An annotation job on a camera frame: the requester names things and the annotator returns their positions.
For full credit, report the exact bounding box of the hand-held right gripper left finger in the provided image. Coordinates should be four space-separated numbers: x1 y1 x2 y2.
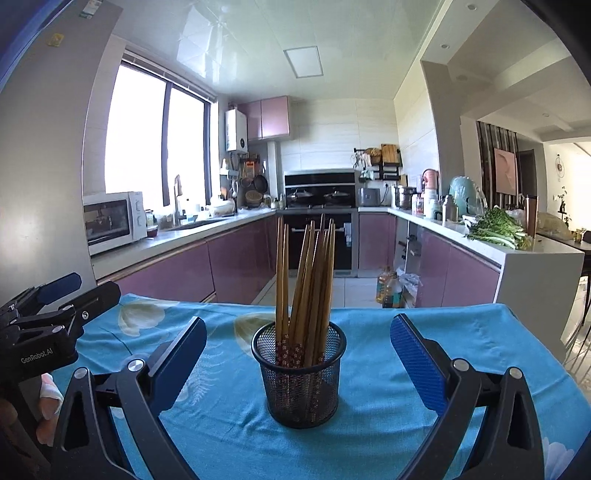
48 316 208 480

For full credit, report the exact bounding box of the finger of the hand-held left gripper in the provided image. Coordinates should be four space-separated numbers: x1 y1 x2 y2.
0 272 83 324
9 281 122 344

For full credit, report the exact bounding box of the purple base cabinet row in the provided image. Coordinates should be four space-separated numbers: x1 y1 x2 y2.
358 208 585 308
92 210 282 305

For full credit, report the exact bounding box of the black built-in oven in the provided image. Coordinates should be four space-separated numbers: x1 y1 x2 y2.
283 209 358 278

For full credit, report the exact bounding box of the black wall storage rack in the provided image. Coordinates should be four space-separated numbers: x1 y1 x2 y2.
355 145 402 182

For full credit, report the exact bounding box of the white wall water heater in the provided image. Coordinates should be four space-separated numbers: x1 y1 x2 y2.
225 108 249 153

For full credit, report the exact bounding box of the brown tall tumbler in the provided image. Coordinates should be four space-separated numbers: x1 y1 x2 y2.
524 194 539 238

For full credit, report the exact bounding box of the black stove hood unit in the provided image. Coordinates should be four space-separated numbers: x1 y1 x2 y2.
284 170 356 208

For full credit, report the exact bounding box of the kitchen sink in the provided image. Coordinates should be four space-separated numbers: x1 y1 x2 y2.
161 217 232 232

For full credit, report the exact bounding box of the grey refrigerator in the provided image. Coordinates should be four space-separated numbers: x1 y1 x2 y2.
0 0 123 296

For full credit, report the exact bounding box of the bundle of bamboo chopsticks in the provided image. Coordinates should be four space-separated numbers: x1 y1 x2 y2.
274 213 337 370

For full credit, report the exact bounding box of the white plastic bag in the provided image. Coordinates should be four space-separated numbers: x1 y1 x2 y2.
399 272 422 308

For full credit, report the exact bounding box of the pink upper wall cabinet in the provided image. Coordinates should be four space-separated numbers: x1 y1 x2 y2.
238 96 291 141

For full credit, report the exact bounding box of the square ceiling light panel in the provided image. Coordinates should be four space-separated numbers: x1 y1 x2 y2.
284 46 324 79

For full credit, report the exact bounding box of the large kitchen window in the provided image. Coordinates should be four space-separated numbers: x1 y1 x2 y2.
105 53 218 208

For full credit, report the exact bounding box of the white microwave oven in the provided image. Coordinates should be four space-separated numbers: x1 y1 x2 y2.
83 191 147 257

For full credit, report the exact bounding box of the yellow cooking oil bottle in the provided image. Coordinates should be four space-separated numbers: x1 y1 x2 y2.
375 270 393 305

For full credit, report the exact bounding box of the framed wall picture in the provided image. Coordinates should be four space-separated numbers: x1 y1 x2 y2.
494 148 518 195

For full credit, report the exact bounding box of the dark cooking oil bottle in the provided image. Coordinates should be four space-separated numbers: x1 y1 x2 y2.
385 274 404 309

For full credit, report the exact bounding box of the blue floral tablecloth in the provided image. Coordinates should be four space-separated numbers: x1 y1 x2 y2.
46 293 585 480

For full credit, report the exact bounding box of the black mesh utensil holder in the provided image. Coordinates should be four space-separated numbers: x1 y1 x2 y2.
252 320 347 428

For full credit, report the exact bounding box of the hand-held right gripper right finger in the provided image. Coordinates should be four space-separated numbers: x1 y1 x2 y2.
389 313 546 480

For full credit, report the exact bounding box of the person's left hand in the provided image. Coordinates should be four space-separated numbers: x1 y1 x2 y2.
36 373 64 446

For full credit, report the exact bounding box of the bunch of green vegetables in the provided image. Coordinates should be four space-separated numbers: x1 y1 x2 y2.
464 208 529 250

